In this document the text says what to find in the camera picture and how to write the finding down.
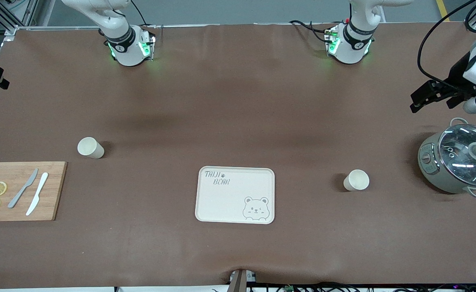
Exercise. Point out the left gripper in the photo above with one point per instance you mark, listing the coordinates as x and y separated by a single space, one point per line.
455 78

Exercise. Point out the white plastic cup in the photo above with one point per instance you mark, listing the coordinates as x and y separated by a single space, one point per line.
357 180
89 147

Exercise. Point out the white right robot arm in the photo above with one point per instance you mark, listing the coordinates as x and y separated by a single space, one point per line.
126 52

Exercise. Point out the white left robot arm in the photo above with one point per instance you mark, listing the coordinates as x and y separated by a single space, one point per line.
349 52

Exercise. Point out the glass pot lid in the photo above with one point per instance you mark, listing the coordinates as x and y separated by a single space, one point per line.
461 162

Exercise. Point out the grey plastic knife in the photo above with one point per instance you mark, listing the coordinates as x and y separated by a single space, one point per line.
15 200

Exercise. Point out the wooden cutting board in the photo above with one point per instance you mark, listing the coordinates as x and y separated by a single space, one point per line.
53 194

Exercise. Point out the white plastic knife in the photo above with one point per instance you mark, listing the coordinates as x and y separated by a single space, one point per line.
33 205

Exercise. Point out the brown table mat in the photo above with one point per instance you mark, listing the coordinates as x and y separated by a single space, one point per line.
238 121

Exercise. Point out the cream bear print tray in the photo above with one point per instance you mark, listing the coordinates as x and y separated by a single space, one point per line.
229 207

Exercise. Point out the aluminium frame post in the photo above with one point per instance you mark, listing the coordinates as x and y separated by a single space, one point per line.
471 25
10 31

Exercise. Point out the grey camera mount clamp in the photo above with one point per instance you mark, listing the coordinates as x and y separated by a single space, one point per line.
238 282

